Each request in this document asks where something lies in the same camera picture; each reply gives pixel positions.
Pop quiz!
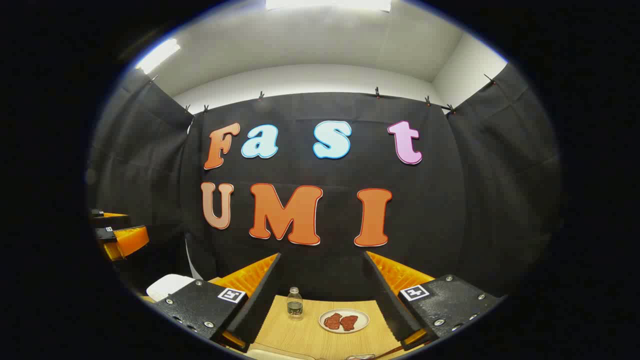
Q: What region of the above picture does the ceiling light panel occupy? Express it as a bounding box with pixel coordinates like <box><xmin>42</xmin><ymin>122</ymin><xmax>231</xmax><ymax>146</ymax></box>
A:
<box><xmin>135</xmin><ymin>38</ymin><xmax>181</xmax><ymax>74</ymax></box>
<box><xmin>265</xmin><ymin>0</ymin><xmax>392</xmax><ymax>13</ymax></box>

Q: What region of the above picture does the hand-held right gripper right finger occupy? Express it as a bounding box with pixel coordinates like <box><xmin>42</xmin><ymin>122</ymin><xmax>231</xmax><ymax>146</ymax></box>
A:
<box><xmin>363</xmin><ymin>251</ymin><xmax>506</xmax><ymax>352</ymax></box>

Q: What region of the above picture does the black backdrop cloth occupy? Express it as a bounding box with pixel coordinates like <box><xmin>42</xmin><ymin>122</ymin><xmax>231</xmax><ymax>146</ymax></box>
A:
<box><xmin>86</xmin><ymin>62</ymin><xmax>563</xmax><ymax>301</ymax></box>

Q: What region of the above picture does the white rice cooker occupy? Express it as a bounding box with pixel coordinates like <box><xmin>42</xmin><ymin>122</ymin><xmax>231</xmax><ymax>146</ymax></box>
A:
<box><xmin>146</xmin><ymin>274</ymin><xmax>196</xmax><ymax>302</ymax></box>

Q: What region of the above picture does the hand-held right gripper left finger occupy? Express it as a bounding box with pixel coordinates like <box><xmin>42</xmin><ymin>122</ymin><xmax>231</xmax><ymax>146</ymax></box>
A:
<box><xmin>151</xmin><ymin>252</ymin><xmax>282</xmax><ymax>353</ymax></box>

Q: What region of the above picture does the white round plate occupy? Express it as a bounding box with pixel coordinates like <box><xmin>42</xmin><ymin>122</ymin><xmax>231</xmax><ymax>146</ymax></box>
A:
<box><xmin>319</xmin><ymin>308</ymin><xmax>371</xmax><ymax>334</ymax></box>

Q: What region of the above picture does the clear plastic water bottle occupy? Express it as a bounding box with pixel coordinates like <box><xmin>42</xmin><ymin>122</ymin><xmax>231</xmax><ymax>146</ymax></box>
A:
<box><xmin>287</xmin><ymin>287</ymin><xmax>304</xmax><ymax>321</ymax></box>

